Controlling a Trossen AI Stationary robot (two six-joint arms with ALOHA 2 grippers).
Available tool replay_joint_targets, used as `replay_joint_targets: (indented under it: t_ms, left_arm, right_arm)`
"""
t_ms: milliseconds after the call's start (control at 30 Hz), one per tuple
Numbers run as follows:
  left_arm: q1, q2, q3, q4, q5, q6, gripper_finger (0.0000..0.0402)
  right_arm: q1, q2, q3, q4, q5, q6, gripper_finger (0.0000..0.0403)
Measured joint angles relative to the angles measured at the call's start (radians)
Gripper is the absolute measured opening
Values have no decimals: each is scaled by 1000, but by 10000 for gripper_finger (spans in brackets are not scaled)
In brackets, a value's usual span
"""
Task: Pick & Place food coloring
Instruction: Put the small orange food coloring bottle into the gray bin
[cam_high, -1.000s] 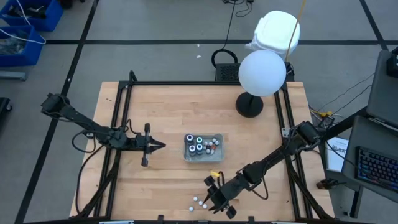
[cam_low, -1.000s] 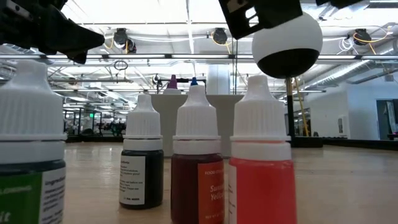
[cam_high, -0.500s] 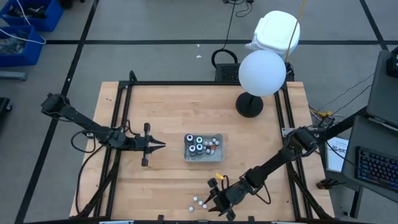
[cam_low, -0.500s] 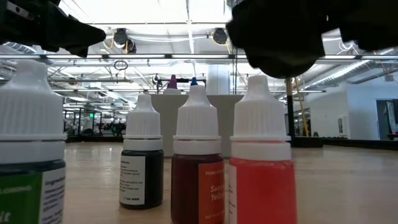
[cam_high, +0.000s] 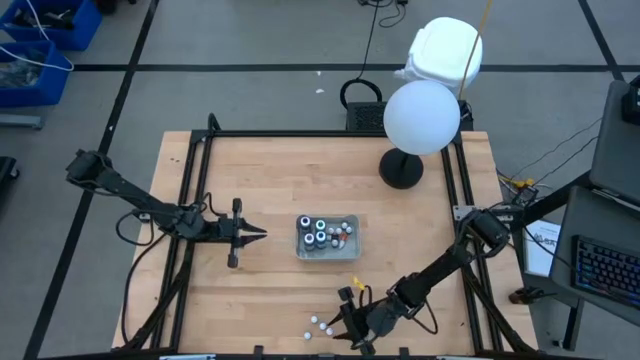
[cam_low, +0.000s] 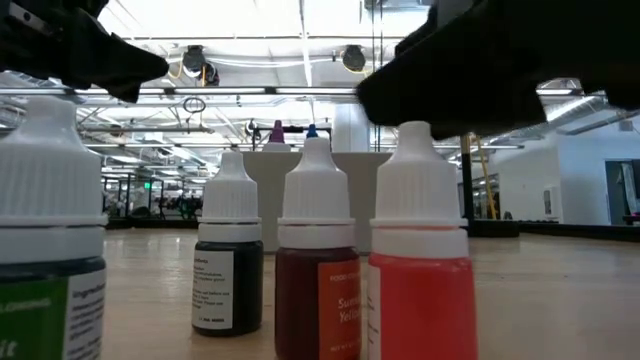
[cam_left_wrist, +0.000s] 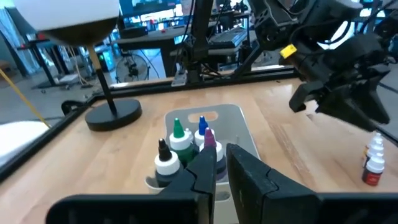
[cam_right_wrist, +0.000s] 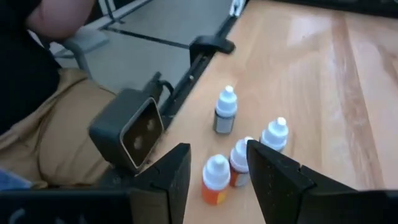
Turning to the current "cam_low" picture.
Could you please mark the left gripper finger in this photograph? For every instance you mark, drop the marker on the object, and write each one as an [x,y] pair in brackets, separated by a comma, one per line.
[125,92]
[115,60]

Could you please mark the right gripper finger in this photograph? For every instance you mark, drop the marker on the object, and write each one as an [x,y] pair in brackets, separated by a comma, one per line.
[470,129]
[460,70]

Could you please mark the small green-label dropper bottle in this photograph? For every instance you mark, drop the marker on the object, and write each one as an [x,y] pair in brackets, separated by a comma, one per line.
[50,175]

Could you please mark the grey plastic tray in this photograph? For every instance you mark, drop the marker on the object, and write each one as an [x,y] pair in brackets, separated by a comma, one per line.
[267,195]

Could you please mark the small red white-label dropper bottle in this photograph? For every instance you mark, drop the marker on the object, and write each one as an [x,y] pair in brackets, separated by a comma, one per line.
[425,300]

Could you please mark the small black dropper bottle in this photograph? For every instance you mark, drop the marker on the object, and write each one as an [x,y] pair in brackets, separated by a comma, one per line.
[245,290]

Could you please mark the small brown orange-label dropper bottle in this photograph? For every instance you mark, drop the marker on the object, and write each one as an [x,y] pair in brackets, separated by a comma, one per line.
[300,300]

